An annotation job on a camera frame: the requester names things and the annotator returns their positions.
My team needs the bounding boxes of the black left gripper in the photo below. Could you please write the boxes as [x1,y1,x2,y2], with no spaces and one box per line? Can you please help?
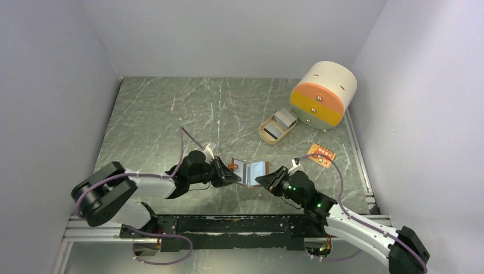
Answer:
[189,156,241,188]

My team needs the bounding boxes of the grey card lying in tray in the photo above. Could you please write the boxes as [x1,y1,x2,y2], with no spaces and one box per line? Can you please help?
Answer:
[263,124,284,140]

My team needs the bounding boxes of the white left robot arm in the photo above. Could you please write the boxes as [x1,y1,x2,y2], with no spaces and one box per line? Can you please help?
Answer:
[71,150,242,237]

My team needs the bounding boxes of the stack of grey cards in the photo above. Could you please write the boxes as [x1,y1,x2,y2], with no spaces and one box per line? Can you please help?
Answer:
[273,108,297,131]

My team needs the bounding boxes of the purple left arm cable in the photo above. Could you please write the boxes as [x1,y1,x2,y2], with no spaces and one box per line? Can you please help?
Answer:
[74,126,218,266]

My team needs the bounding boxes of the beige plastic tray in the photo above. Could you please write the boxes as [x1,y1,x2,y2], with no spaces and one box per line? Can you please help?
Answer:
[259,114,297,144]

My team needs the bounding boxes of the brown leather card holder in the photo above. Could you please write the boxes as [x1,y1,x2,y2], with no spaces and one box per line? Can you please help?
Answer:
[228,158,269,188]

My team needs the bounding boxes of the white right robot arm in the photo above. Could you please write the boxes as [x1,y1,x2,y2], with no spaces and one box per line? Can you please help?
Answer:
[255,166,430,273]

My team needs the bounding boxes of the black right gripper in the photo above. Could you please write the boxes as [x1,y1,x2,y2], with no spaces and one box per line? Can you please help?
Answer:
[256,166,306,208]

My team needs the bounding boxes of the grey credit card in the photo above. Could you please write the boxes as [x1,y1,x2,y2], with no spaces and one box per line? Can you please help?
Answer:
[243,163,251,187]

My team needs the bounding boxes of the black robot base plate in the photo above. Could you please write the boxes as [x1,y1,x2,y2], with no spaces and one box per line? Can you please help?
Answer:
[119,213,327,252]

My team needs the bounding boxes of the round pastel drawer box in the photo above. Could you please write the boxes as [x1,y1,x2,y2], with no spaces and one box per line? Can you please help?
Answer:
[289,61,357,130]

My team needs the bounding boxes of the orange patterned card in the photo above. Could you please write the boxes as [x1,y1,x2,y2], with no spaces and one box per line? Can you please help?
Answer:
[306,143,336,168]

